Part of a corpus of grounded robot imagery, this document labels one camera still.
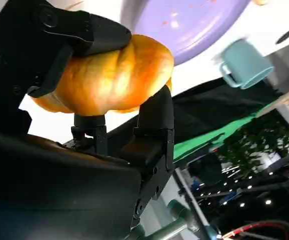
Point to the pale green mug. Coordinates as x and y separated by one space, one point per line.
244 65

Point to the green leafy plant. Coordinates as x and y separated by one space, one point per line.
254 145

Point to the grey metal stand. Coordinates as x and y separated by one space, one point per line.
174 226

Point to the lilac plate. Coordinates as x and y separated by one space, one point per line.
184 37

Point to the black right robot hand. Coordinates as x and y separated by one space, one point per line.
47 190

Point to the orange and white bread roll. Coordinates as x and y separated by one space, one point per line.
260 2
109 80

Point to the black round table grommet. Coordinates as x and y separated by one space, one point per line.
285 36

